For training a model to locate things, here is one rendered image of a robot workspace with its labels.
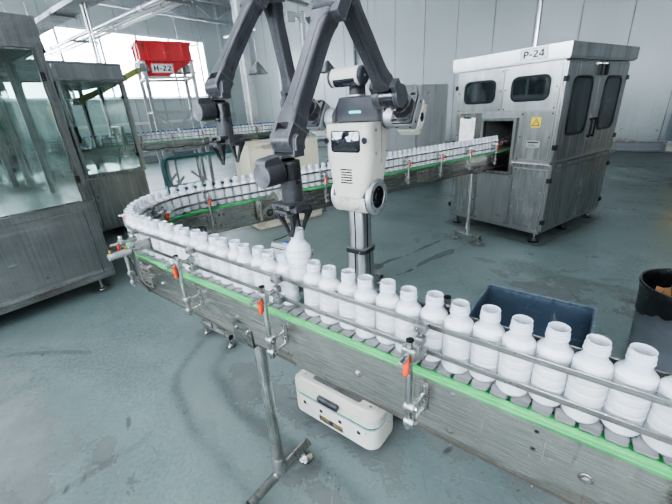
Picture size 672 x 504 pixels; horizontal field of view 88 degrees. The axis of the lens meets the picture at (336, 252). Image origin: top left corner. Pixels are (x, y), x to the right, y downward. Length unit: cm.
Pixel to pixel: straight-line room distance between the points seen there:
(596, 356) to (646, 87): 1204
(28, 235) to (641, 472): 391
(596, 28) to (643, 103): 230
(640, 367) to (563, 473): 26
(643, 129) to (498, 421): 1208
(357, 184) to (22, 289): 318
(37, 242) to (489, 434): 368
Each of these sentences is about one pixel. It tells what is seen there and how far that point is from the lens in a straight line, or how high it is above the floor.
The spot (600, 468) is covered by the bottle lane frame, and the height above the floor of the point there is 94.
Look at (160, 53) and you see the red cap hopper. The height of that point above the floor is 261.
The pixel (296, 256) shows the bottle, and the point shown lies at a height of 118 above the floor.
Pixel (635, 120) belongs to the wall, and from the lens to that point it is 1268.
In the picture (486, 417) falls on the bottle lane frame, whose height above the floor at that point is 94.
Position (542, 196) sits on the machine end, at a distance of 442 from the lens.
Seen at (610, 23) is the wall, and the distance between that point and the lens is 1277.
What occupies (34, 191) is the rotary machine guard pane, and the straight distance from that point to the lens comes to 390.
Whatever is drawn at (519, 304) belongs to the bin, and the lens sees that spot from 136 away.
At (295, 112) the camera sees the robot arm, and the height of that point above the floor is 155.
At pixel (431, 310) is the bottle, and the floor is 113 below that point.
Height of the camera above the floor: 155
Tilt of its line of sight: 22 degrees down
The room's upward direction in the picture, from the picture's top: 4 degrees counter-clockwise
